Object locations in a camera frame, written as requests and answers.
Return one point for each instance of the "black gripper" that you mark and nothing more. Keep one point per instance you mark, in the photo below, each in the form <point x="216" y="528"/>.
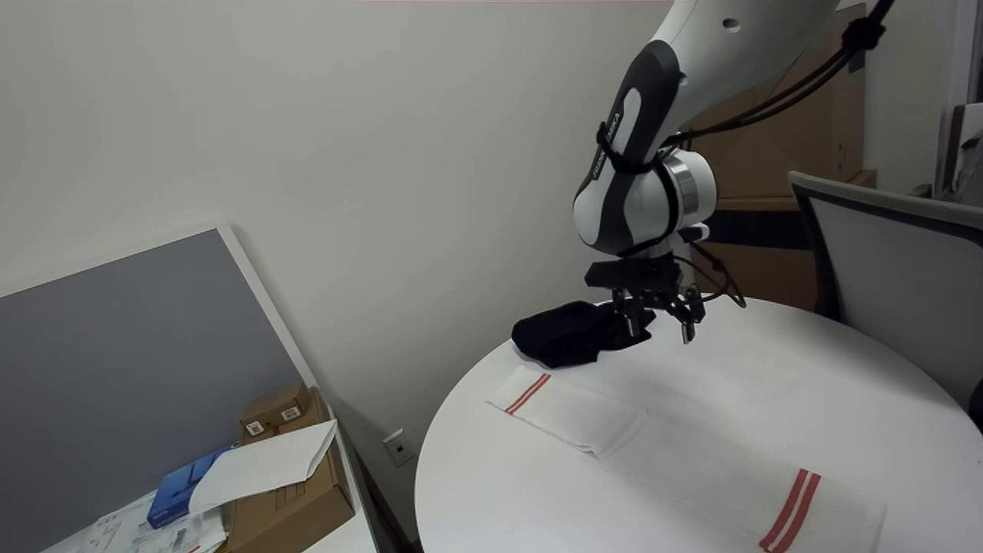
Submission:
<point x="648" y="281"/>

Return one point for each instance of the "white towel with red stripes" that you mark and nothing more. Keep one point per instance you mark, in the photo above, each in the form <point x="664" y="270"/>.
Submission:
<point x="726" y="492"/>

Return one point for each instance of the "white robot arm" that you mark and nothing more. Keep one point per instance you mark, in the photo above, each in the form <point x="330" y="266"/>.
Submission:
<point x="648" y="193"/>

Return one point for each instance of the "black cloth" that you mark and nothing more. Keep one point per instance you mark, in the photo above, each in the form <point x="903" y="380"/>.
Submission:
<point x="575" y="332"/>

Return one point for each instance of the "stacked cardboard boxes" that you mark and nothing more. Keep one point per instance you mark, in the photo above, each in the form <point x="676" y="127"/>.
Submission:
<point x="758" y="228"/>

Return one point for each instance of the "brown cardboard box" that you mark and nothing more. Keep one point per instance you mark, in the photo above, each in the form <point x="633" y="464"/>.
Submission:
<point x="305" y="501"/>

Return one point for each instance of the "blue object on desk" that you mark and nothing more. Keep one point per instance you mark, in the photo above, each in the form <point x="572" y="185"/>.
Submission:
<point x="177" y="486"/>

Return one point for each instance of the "grey partition panel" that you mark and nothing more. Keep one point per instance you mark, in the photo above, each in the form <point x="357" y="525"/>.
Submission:
<point x="125" y="371"/>

